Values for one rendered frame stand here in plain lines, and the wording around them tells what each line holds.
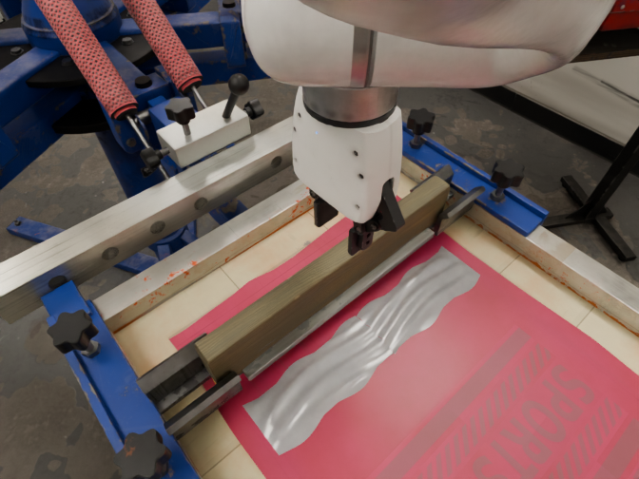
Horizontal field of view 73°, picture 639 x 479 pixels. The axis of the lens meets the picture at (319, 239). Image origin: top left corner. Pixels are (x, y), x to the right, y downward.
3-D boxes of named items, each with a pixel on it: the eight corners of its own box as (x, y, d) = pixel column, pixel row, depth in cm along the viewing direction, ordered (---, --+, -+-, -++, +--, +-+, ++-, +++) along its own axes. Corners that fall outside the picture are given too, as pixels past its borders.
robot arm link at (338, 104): (268, 51, 33) (272, 85, 35) (351, 102, 28) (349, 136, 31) (339, 21, 36) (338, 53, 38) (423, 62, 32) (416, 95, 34)
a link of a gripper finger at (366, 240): (349, 210, 41) (346, 253, 46) (374, 230, 39) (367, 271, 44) (372, 194, 42) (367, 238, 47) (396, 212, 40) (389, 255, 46)
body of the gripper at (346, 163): (271, 75, 34) (281, 179, 43) (363, 134, 29) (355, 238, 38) (339, 43, 37) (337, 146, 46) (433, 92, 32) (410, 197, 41)
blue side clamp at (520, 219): (531, 241, 67) (550, 211, 61) (513, 258, 65) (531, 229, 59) (390, 147, 81) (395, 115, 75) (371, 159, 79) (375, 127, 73)
